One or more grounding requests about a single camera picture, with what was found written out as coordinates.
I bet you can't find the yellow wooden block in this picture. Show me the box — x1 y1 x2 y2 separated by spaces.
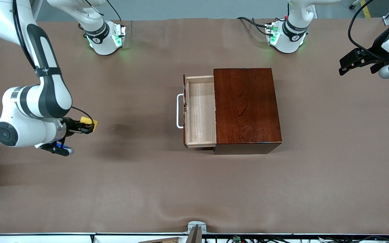
80 117 98 133

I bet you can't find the light wood drawer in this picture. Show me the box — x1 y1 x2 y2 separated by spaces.
183 75 217 151

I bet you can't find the brown table cover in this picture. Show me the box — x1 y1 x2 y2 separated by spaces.
0 18 389 234

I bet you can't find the dark red wooden cabinet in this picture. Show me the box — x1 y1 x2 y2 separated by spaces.
213 68 282 155

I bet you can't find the brown cardboard piece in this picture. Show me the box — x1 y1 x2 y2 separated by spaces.
139 237 180 243

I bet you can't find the black left base cable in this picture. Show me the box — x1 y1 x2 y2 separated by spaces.
237 16 273 37

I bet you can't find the black base cable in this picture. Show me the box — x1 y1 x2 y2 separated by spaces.
237 16 273 37
106 0 122 21

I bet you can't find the black right base cable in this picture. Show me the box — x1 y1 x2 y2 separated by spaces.
106 0 122 21

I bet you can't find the grey metal clamp bracket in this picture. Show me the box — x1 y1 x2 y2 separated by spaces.
185 221 207 243

